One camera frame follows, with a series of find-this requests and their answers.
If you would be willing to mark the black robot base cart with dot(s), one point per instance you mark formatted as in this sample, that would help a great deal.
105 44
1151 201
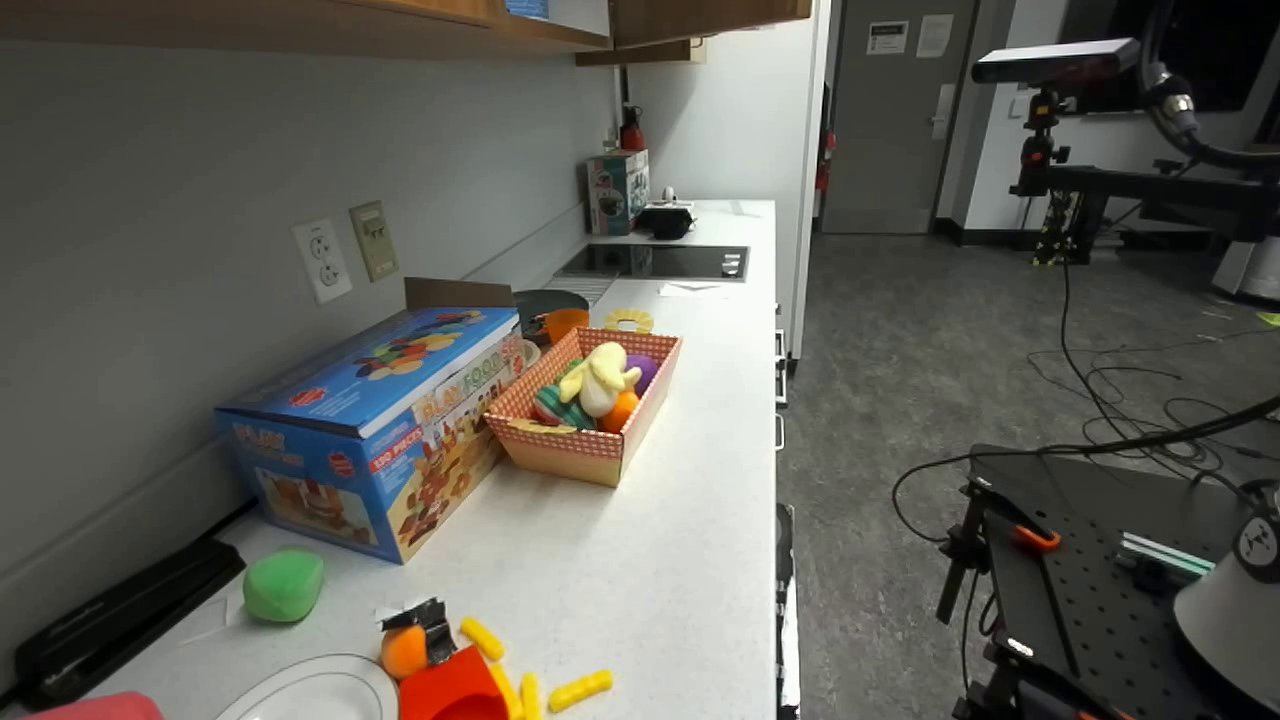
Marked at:
1117 594

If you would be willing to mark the yellow toy banana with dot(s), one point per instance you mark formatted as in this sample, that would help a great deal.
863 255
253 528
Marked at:
599 382

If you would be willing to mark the red checkered food basket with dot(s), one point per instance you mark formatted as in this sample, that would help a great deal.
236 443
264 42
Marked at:
547 433

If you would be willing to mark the black induction cooktop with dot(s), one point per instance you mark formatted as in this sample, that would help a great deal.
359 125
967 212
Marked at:
660 260

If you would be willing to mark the black small pan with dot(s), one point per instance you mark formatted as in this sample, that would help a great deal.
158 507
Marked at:
666 222

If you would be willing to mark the blue toy food box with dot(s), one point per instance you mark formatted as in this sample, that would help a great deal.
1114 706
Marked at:
374 443

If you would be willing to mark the yellow toy fry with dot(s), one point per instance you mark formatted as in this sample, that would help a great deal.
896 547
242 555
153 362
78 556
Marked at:
582 689

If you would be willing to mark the green toy sponge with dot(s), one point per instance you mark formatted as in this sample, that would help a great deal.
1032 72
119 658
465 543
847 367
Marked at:
285 586

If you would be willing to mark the white small plate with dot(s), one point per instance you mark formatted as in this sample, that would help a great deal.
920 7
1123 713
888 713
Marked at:
320 689

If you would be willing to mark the coral pink cloth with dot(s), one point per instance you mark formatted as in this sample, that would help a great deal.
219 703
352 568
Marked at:
113 706

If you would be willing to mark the beige wall switch plate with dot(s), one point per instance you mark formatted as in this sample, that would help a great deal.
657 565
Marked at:
374 242

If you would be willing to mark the white wall outlet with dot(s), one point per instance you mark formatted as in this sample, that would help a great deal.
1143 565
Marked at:
320 257

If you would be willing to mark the black stereo camera on stand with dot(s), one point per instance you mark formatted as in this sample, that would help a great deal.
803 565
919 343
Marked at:
1056 64

